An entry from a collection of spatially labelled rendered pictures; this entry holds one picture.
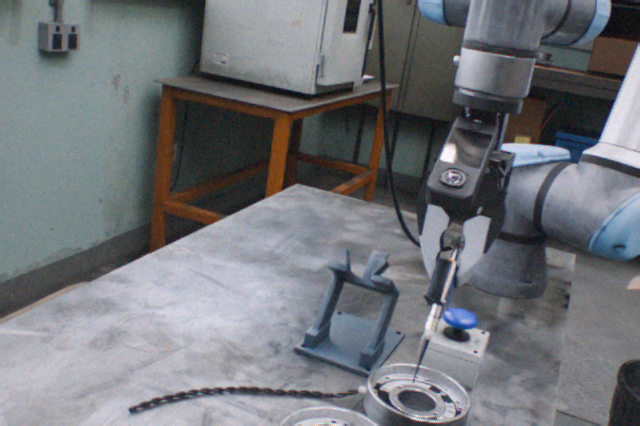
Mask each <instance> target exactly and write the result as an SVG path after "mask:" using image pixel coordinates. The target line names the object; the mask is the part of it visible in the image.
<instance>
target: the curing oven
mask: <svg viewBox="0 0 640 426"><path fill-rule="evenodd" d="M376 2H377V0H206V6H205V17H204V28H203V38H202V49H201V59H200V70H199V72H203V73H208V74H210V76H209V79H210V80H214V81H218V76H227V77H232V78H236V79H240V80H245V81H250V82H255V83H260V84H264V85H269V86H273V87H278V88H283V89H288V90H292V91H297V92H302V93H304V96H303V100H306V101H311V95H312V94H317V93H323V92H328V91H333V90H338V89H343V88H345V91H347V92H352V91H353V87H357V86H362V82H363V76H364V73H365V67H366V61H367V55H368V49H369V43H370V40H371V38H372V34H373V28H374V23H375V17H376V9H375V8H376Z"/></svg>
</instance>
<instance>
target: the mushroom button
mask: <svg viewBox="0 0 640 426"><path fill-rule="evenodd" d="M443 320H444V321H445V322H446V323H447V324H448V325H450V326H452V327H453V330H452V332H453V333H454V334H456V335H461V334H462V330H470V329H473V328H475V327H476V325H477V319H476V316H475V315H474V314H472V313H471V312H469V311H467V310H464V309H460V308H450V311H445V312H444V314H443Z"/></svg>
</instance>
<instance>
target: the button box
mask: <svg viewBox="0 0 640 426"><path fill-rule="evenodd" d="M452 330H453V327H452V326H450V325H448V324H447V323H446V322H445V321H444V320H443V319H442V318H440V320H439V323H438V326H437V329H436V332H434V335H433V337H432V339H431V341H430V340H429V343H428V345H427V348H426V351H425V353H424V356H423V358H422V361H421V365H422V366H425V367H429V368H432V369H435V370H437V371H440V372H442V373H444V374H446V375H448V376H449V377H451V378H453V379H454V380H456V381H457V382H459V383H460V384H462V386H463V388H466V389H469V390H472V389H473V386H474V383H475V382H476V379H477V376H478V374H479V371H480V368H481V366H482V362H483V358H484V354H485V350H486V346H487V343H488V339H489V335H490V333H487V332H484V331H481V330H477V329H474V328H473V329H470V330H462V334H461V335H456V334H454V333H453V332H452ZM423 336H424V334H423V335H422V337H421V342H420V347H419V351H418V356H417V360H416V364H418V362H419V358H420V354H421V347H422V343H423V340H424V339H423Z"/></svg>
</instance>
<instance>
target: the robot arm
mask: <svg viewBox="0 0 640 426"><path fill-rule="evenodd" d="M419 5H420V9H421V11H422V13H423V14H422V15H423V16H424V17H425V18H426V19H427V20H429V21H431V22H435V23H439V24H443V25H445V26H446V27H459V28H464V29H465V32H464V36H463V42H462V49H461V53H460V55H461V56H456V57H455V59H454V64H455V65H457V66H460V67H459V69H458V73H457V77H456V82H455V83H456V85H457V86H458V87H459V88H457V89H455V94H454V99H453V102H454V103H456V104H458V105H460V106H463V107H467V108H469V110H468V113H467V115H466V117H465V118H464V117H458V118H457V119H456V121H455V123H454V125H453V127H452V130H451V132H450V134H449V136H448V138H447V140H446V143H445V145H444V146H443V147H442V151H441V152H440V155H439V156H438V157H436V158H434V159H433V161H434V162H435V165H434V168H433V170H432V172H430V171H428V172H426V173H425V174H424V181H423V184H422V186H421V188H420V189H419V194H418V198H417V205H416V209H417V219H418V227H419V238H420V246H421V252H422V257H423V261H424V264H425V267H426V270H427V272H428V275H429V277H430V279H431V278H432V275H433V272H434V269H435V265H436V262H437V261H438V258H440V252H441V251H442V249H443V247H444V240H443V236H444V233H445V230H446V229H447V228H448V227H449V226H451V223H452V220H453V214H452V212H451V211H450V210H453V211H456V212H459V213H463V214H466V213H468V212H469V211H470V210H471V212H473V213H476V212H477V211H478V212H477V215H475V216H473V217H470V218H468V219H467V220H466V221H465V222H464V224H463V230H462V233H463V237H464V239H465V244H464V248H463V250H462V251H460V252H459V255H458V258H457V259H458V261H457V264H458V270H457V272H456V274H455V288H459V287H461V286H462V285H463V284H464V283H466V284H468V285H470V286H472V287H474V288H476V289H478V290H481V291H484V292H487V293H490V294H493V295H497V296H500V297H505V298H512V299H534V298H538V297H540V296H541V295H543V294H544V291H545V287H546V284H547V266H546V253H545V244H546V239H547V236H550V237H553V238H556V239H558V240H561V241H563V242H566V243H568V244H571V245H574V246H576V247H579V248H581V249H583V250H585V251H588V252H590V254H592V255H595V256H602V257H605V258H608V259H611V260H614V261H618V262H624V261H628V260H631V259H633V258H634V257H636V256H637V255H639V254H640V42H639V44H638V47H637V49H636V52H635V56H634V59H633V61H632V64H631V65H630V68H629V70H628V73H627V75H626V78H625V80H624V82H623V85H622V87H621V90H620V92H619V95H618V97H617V100H616V102H615V105H614V107H613V108H612V111H611V113H610V116H609V118H608V121H607V123H606V126H605V128H604V131H603V133H602V135H601V138H600V140H599V143H598V144H597V145H596V146H595V147H593V148H588V149H586V150H584V151H583V152H582V154H581V159H580V161H579V164H574V163H571V162H568V160H570V156H569V155H570V152H569V151H568V150H567V149H560V148H554V147H547V146H538V145H528V144H503V145H502V143H503V138H504V134H505V130H506V125H507V121H508V117H509V114H519V113H520V112H521V109H522V105H523V100H521V99H520V98H525V97H526V96H527V95H528V91H529V87H530V82H531V78H532V74H533V71H534V66H535V62H536V59H535V58H536V55H537V51H538V47H539V43H540V41H541V42H548V43H555V44H557V45H560V46H571V45H580V44H584V43H587V42H588V41H590V40H592V39H593V38H594V37H596V36H597V35H598V34H599V33H600V32H601V31H602V29H603V28H604V26H605V24H607V21H608V19H609V17H610V0H419Z"/></svg>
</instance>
